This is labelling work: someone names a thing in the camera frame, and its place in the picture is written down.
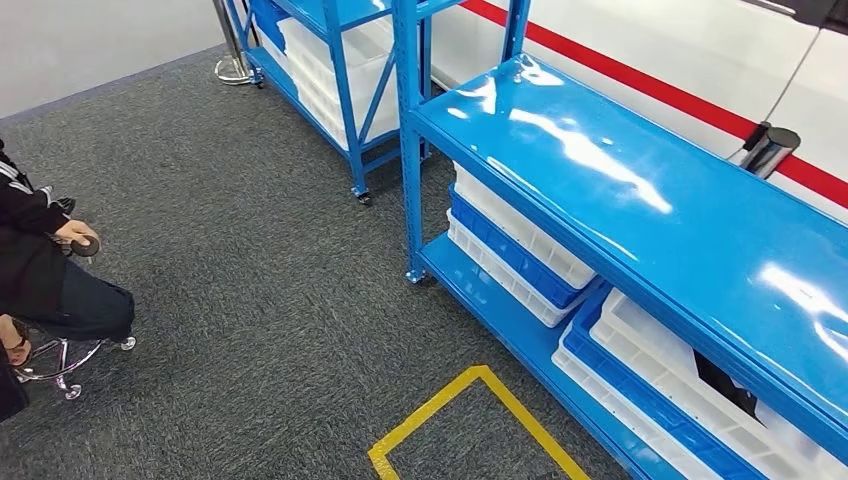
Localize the person's left hand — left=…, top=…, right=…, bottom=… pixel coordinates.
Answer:
left=54, top=219, right=102, bottom=254

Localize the blue metal shelf rack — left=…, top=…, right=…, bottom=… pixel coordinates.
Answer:
left=221, top=0, right=432, bottom=207
left=390, top=0, right=848, bottom=480

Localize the person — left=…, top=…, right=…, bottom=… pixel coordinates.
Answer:
left=0, top=135, right=137, bottom=425

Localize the chrome base office chair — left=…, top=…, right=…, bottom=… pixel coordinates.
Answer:
left=13, top=334, right=138, bottom=402

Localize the large white plastic bin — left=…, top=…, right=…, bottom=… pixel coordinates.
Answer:
left=278, top=16, right=403, bottom=151

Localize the yellow floor tape square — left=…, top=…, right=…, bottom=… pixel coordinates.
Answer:
left=367, top=364, right=591, bottom=480

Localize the red barrier belt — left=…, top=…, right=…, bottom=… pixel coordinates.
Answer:
left=460, top=0, right=760, bottom=142
left=775, top=154, right=848, bottom=211

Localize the white car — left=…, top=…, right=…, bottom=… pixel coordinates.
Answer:
left=423, top=0, right=848, bottom=223

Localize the black plastic piece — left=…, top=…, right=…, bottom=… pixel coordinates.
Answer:
left=692, top=351, right=761, bottom=423

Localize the chrome stanchion post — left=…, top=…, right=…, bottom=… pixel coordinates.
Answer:
left=211, top=0, right=257, bottom=87

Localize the black barrier post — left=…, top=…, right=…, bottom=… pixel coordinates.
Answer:
left=738, top=121, right=802, bottom=181

